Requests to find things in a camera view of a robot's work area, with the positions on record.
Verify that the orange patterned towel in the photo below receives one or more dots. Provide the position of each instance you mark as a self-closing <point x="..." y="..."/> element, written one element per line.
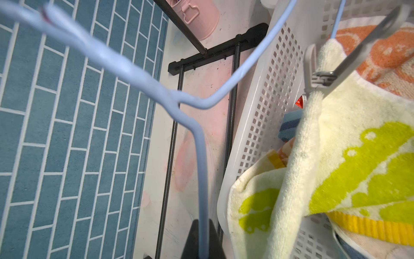
<point x="381" y="58"/>

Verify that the light blue wire hanger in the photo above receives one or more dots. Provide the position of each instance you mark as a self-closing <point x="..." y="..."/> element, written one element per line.
<point x="54" y="22"/>

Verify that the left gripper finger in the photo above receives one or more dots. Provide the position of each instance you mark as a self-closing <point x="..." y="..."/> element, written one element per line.
<point x="191" y="247"/>

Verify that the pink pencil cup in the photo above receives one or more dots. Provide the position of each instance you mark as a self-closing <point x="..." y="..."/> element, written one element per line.
<point x="200" y="16"/>

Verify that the white perforated plastic basket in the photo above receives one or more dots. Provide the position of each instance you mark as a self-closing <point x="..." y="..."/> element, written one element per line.
<point x="349" y="170"/>

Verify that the blue patterned towel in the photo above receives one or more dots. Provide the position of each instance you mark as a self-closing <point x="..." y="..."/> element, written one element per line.
<point x="289" y="124"/>

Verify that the yellow green patterned towel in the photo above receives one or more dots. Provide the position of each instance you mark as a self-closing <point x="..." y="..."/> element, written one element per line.
<point x="339" y="168"/>

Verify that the black metal clothes rack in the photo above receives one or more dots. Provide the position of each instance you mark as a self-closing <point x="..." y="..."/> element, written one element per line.
<point x="240" y="47"/>

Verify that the white clothespin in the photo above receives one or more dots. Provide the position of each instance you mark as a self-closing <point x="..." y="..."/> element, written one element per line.
<point x="326" y="82"/>

